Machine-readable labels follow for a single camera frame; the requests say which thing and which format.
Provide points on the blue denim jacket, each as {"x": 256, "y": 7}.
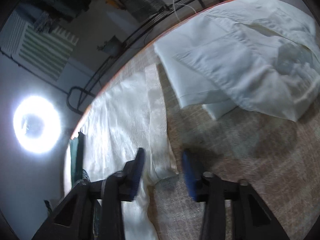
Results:
{"x": 43, "y": 23}

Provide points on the black metal clothes rack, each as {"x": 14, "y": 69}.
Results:
{"x": 160, "y": 15}

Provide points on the potted plant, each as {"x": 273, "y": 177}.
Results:
{"x": 112, "y": 45}

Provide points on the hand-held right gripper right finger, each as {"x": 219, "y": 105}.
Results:
{"x": 188, "y": 177}

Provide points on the white satin garment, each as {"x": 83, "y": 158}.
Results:
{"x": 120, "y": 130}

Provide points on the beige plaid blanket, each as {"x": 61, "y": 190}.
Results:
{"x": 250, "y": 167}

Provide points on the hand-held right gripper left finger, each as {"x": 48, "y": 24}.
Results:
{"x": 138, "y": 171}

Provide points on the green striped wall hanging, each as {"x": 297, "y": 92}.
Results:
{"x": 42, "y": 50}

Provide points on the dark green patterned garment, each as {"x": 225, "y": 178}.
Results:
{"x": 75, "y": 155}

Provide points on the dark green sweater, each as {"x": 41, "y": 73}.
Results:
{"x": 57, "y": 2}

